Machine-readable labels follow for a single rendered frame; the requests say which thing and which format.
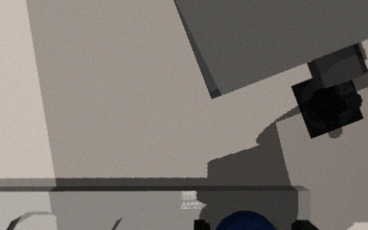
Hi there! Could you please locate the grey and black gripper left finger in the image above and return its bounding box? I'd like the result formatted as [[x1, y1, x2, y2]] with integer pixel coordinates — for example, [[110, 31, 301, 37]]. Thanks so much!
[[194, 219, 211, 230]]

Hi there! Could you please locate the grey push-button control box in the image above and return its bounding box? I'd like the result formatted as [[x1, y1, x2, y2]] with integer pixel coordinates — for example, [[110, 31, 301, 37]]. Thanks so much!
[[173, 0, 368, 139]]

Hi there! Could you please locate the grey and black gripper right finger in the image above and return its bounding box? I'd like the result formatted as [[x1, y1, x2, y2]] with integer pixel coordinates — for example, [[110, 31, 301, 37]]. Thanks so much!
[[291, 219, 319, 230]]

